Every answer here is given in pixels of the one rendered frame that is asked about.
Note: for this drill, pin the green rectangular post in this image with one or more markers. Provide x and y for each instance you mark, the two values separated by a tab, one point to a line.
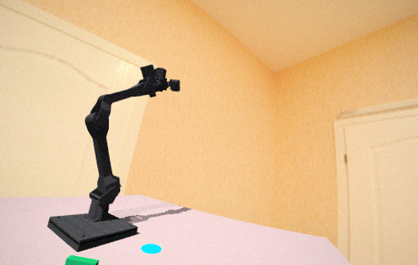
76	260

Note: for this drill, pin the cyan circle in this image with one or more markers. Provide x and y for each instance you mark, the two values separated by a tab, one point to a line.
151	248

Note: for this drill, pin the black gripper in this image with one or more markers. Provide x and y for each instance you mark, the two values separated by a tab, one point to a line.
174	85

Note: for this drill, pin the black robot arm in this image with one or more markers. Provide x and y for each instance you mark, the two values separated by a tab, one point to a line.
97	123

